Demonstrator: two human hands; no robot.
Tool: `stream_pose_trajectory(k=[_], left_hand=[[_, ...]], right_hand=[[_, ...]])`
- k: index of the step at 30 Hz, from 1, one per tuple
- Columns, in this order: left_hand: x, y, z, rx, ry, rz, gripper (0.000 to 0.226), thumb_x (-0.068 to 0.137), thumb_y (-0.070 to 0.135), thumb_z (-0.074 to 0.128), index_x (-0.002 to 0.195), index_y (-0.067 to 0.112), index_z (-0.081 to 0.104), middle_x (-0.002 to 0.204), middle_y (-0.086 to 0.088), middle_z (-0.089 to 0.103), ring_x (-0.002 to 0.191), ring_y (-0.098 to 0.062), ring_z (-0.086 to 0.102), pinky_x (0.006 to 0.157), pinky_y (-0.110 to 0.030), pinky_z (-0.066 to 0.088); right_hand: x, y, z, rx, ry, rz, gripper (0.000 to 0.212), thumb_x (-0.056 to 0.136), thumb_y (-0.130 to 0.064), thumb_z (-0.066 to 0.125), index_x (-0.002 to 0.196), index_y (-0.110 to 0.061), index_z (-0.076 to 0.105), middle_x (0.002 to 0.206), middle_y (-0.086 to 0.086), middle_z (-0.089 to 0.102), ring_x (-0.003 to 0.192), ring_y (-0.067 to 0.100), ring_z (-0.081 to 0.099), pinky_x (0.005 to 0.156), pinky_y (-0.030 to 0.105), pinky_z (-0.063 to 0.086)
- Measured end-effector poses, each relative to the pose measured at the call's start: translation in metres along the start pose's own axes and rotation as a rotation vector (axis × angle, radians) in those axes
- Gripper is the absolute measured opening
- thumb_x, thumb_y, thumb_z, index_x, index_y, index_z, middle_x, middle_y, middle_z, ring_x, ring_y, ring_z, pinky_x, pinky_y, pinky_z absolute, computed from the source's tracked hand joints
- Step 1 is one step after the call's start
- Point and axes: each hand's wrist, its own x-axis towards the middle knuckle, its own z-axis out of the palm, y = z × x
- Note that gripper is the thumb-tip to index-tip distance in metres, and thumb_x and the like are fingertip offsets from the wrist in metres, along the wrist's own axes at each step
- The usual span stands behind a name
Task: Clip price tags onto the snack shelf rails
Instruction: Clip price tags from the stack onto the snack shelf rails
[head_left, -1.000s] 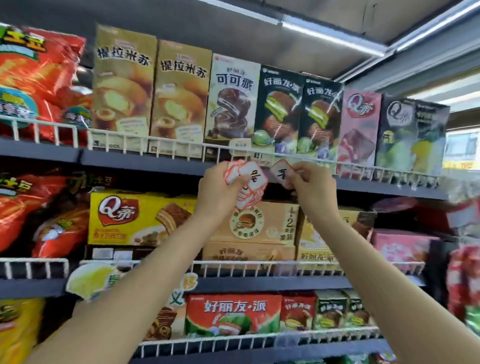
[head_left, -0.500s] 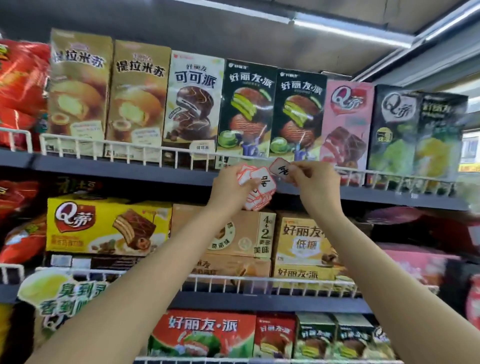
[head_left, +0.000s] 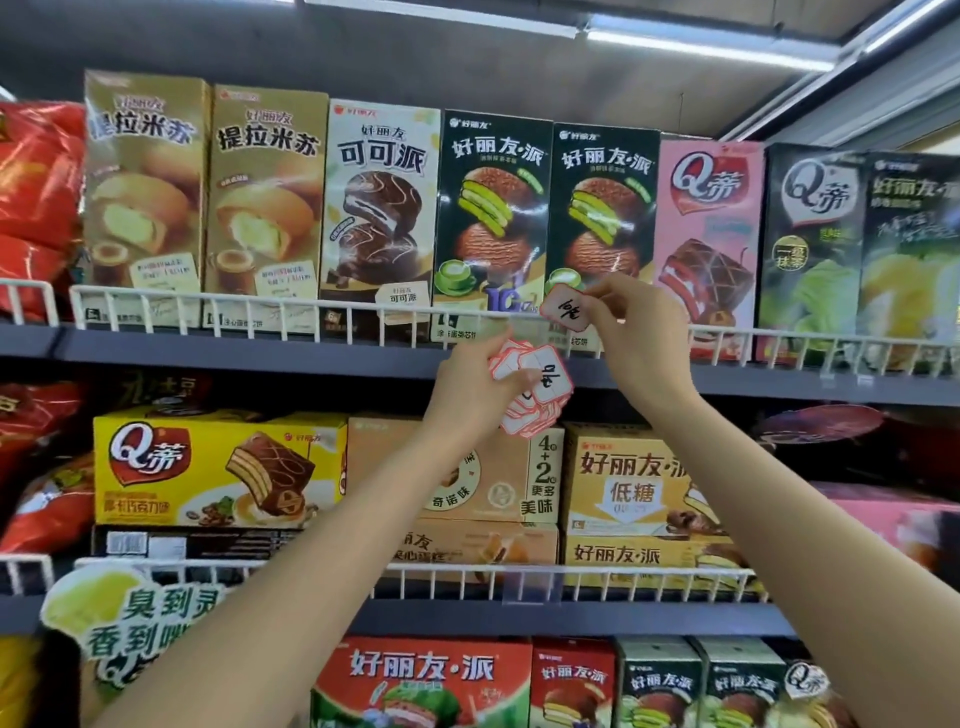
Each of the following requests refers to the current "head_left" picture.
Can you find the person's left hand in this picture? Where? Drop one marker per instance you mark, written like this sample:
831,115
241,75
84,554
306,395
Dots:
465,405

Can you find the person's right hand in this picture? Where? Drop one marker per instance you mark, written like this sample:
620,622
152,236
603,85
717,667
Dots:
652,352

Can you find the stack of red-bordered price tags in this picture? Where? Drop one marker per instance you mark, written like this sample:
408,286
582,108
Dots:
551,382

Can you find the single red-bordered white label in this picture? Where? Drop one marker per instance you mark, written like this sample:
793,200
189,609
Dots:
566,311

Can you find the dark grey metal shelf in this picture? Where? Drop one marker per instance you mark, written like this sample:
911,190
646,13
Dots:
225,352

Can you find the person's left forearm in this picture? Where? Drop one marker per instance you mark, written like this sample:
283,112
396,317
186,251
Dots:
285,600

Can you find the person's right forearm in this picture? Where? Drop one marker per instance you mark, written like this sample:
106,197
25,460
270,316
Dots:
810,562

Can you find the clear plastic label holder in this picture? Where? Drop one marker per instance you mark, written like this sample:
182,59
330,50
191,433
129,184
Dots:
532,585
499,326

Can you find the green white cutout shelf sign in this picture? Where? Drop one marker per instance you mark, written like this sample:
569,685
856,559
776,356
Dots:
135,622

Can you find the beige cake box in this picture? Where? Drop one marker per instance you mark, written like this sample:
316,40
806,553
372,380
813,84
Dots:
480,544
517,480

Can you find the yellow pie box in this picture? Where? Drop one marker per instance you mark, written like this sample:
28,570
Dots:
630,487
622,559

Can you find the tall pink cake box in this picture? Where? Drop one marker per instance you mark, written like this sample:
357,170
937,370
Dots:
712,225

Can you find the tall dark green pie box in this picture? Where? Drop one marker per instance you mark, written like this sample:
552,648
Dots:
600,210
491,217

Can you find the tall black green cake box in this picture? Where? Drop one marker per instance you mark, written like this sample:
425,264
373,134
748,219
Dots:
810,247

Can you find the white chocolate pie box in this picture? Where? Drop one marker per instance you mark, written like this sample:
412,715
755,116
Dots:
379,217

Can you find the red green pie box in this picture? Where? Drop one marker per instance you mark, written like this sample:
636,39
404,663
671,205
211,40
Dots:
420,675

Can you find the tall dark yellow-green box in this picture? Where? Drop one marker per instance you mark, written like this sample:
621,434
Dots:
911,262

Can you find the flat black box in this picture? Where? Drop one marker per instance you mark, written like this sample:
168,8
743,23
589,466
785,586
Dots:
225,541

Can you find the tall gold cake box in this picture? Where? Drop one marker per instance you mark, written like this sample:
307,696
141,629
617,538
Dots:
142,187
266,202

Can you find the yellow cake box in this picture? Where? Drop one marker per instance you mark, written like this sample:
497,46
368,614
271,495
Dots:
187,465

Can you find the flat pink box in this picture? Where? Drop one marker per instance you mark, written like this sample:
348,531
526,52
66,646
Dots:
900,517

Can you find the small red pie box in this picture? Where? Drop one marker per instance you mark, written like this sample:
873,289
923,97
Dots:
574,690

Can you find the ceiling tube light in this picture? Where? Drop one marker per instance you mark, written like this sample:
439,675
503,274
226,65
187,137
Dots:
450,18
712,46

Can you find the small green pie box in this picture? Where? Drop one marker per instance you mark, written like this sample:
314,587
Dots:
742,690
656,690

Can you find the small dark cake box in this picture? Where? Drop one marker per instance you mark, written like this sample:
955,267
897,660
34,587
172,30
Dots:
814,690

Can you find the slanted ceiling strip light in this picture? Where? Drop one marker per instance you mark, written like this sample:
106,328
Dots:
900,30

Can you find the large red potato stick bag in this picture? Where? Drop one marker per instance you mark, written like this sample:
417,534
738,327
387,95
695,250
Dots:
37,187

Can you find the yellow potato stick bag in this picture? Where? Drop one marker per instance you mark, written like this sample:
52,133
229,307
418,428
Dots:
15,682

